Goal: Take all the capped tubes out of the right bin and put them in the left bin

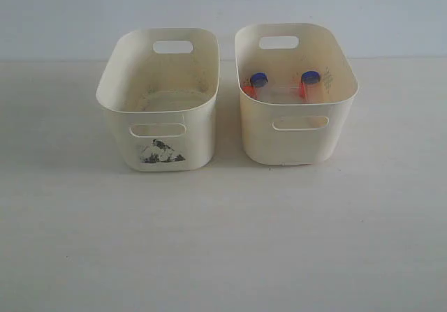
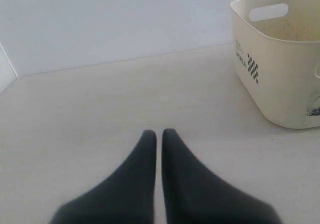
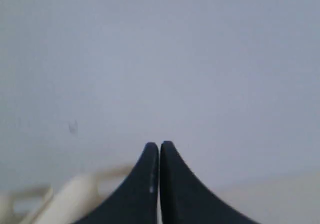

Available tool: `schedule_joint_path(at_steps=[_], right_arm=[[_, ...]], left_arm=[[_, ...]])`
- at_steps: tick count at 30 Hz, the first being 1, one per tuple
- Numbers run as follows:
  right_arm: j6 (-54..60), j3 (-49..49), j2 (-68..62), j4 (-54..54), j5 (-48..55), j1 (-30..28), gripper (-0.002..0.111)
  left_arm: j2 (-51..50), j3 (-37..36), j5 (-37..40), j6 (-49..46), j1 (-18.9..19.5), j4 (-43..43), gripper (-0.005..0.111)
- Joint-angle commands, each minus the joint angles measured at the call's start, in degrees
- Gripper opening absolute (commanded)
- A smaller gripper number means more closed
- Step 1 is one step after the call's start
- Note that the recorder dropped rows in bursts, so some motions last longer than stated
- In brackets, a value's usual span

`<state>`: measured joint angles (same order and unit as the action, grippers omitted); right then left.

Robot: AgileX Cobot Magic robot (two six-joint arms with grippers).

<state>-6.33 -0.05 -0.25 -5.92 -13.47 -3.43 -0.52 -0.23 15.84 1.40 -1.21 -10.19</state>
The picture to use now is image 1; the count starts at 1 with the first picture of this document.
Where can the blue-capped clear tube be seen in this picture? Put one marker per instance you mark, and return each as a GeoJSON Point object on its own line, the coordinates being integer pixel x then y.
{"type": "Point", "coordinates": [262, 86]}
{"type": "Point", "coordinates": [312, 81]}

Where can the cream plastic bin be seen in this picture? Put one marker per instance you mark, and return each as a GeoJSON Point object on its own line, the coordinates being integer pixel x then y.
{"type": "Point", "coordinates": [158, 93]}
{"type": "Point", "coordinates": [295, 134]}

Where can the orange-capped clear tube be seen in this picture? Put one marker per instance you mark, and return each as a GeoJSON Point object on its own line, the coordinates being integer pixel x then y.
{"type": "Point", "coordinates": [301, 89]}
{"type": "Point", "coordinates": [273, 94]}

